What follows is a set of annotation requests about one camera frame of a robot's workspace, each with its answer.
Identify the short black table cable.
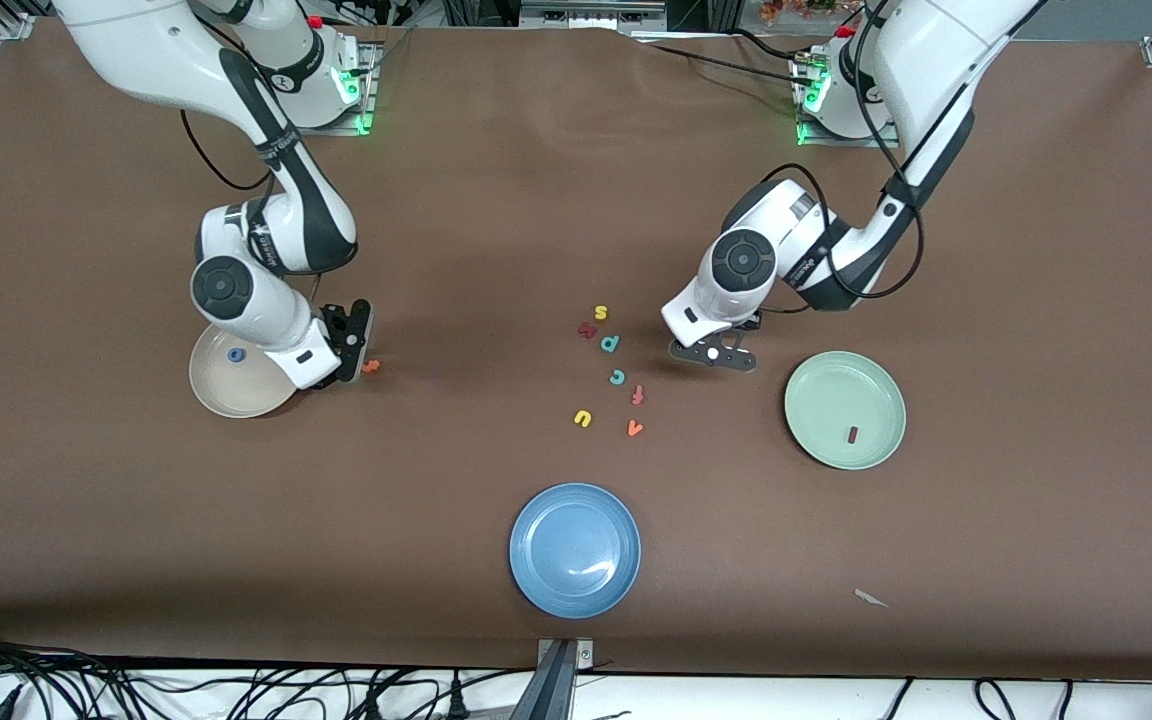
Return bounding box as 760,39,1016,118
734,28,799,59

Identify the blue plate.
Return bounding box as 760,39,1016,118
508,482,643,620

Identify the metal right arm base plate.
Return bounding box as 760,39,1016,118
269,40,378,137

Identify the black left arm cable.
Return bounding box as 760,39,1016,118
726,0,927,316

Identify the grey metal rail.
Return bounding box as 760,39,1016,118
521,0,667,29

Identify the orange flower decoration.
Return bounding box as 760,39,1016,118
761,0,862,23

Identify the long black table cable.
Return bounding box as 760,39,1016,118
636,40,807,85

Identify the pale green plate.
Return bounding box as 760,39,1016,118
784,350,908,471

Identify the beige brown plate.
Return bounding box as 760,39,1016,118
188,304,312,419

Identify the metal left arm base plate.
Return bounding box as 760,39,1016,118
792,50,903,149

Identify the brown table cover mat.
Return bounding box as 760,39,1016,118
0,18,1152,683

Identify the grey metal table bracket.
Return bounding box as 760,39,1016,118
511,638,595,720

